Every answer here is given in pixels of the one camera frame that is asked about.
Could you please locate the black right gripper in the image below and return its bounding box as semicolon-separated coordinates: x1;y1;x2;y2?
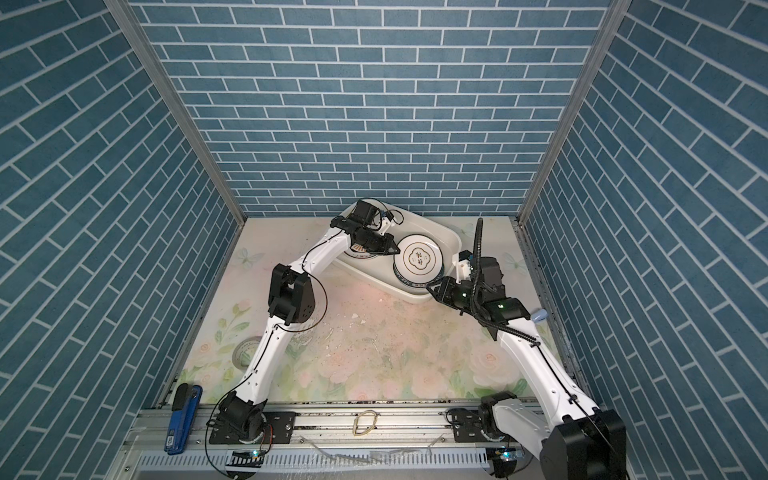
427;274;484;312

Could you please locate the white clover plate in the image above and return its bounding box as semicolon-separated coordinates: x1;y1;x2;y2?
393;234;444;278

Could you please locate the green rim plate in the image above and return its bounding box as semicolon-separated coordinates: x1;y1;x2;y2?
393;265;444;288

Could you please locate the orange sunburst plate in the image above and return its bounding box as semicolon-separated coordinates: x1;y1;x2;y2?
346;245;377;260

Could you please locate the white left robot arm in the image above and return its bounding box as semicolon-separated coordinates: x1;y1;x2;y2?
207;198;403;444

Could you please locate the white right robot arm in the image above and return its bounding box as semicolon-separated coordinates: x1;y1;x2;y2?
427;251;628;479

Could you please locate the white plastic bin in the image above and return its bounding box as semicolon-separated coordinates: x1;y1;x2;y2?
334;199;462;304

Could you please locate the small light blue object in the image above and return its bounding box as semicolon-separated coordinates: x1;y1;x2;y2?
530;308;549;324

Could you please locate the beige rubber band loop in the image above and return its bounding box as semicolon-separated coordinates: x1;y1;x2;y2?
352;409;380;437

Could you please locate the clear tape roll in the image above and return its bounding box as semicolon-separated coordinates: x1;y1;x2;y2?
232;336;262;372

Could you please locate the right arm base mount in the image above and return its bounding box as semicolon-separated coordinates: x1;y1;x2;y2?
444;408;499;443

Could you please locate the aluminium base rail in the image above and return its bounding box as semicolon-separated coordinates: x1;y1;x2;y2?
119;403;619;451

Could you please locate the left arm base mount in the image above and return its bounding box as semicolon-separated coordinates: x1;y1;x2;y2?
207;411;297;445

